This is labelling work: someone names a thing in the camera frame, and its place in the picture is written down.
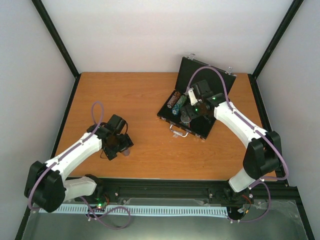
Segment clear round dealer button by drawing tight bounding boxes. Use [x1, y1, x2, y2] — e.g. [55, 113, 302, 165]
[180, 112, 191, 124]

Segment green tall chip stack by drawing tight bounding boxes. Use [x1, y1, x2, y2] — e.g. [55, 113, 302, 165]
[175, 95, 187, 109]

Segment brown tall chip stack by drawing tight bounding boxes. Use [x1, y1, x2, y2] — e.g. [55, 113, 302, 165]
[167, 95, 180, 109]

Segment brown short stack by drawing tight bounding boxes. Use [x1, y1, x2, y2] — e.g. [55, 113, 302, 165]
[173, 91, 181, 99]

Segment blue short stack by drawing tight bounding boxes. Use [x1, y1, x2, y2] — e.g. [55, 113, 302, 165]
[171, 105, 181, 116]

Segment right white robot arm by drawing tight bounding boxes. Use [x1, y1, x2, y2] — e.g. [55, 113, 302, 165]
[181, 80, 283, 193]

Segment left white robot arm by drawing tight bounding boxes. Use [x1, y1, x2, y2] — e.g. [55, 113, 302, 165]
[24, 114, 134, 213]

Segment black poker set case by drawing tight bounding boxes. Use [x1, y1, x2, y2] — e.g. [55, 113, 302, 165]
[157, 56, 236, 140]

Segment purple chip stack lower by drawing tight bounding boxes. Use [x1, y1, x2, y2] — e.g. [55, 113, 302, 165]
[122, 148, 130, 157]

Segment light blue cable duct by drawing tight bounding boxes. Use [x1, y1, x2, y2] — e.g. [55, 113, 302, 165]
[49, 203, 229, 218]

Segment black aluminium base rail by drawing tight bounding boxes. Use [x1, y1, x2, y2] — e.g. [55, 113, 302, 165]
[32, 177, 300, 208]

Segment right black frame post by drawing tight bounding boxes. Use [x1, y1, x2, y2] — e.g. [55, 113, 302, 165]
[251, 0, 305, 78]

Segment black frame post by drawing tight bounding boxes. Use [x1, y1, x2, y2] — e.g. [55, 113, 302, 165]
[31, 0, 81, 78]
[251, 0, 305, 78]

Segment left black frame post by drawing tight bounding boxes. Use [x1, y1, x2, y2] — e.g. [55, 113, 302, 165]
[31, 0, 81, 78]

